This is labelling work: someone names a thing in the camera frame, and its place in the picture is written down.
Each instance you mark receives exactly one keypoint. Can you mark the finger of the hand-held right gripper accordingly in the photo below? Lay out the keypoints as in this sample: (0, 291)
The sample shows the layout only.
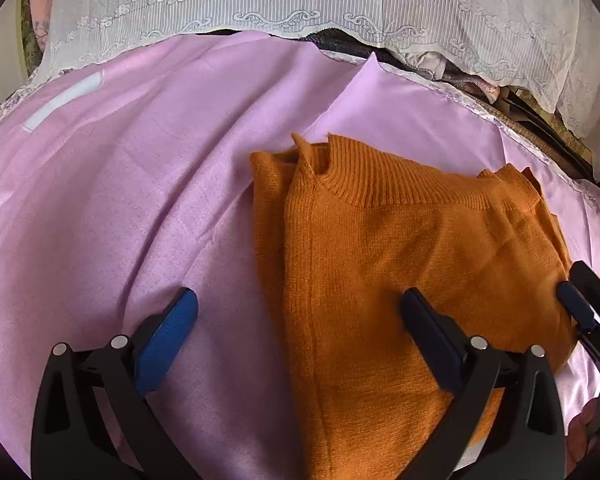
(592, 282)
(575, 302)

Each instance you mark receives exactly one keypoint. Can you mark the person's right hand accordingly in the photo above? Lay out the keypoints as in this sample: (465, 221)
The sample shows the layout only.
(582, 430)

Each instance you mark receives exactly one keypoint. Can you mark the orange knitted cat cardigan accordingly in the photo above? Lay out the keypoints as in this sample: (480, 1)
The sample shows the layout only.
(380, 260)

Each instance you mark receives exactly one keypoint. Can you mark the green patterned cloth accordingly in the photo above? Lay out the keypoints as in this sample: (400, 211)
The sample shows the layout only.
(30, 45)

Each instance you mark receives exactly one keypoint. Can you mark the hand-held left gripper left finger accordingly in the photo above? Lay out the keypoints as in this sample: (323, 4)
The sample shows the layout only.
(167, 345)

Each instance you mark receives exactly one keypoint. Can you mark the white label patch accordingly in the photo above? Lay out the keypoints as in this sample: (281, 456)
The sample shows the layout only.
(62, 102)

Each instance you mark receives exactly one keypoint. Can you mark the folded pastel bedding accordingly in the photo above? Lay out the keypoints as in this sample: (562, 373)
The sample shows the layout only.
(455, 77)

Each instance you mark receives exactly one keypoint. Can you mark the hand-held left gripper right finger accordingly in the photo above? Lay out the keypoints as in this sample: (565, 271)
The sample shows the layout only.
(430, 340)

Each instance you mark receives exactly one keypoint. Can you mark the purple bed sheet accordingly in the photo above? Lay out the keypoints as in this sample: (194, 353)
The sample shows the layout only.
(105, 210)

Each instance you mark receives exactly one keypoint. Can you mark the pink floral cloth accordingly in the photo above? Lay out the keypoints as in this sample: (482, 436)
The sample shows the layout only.
(42, 10)

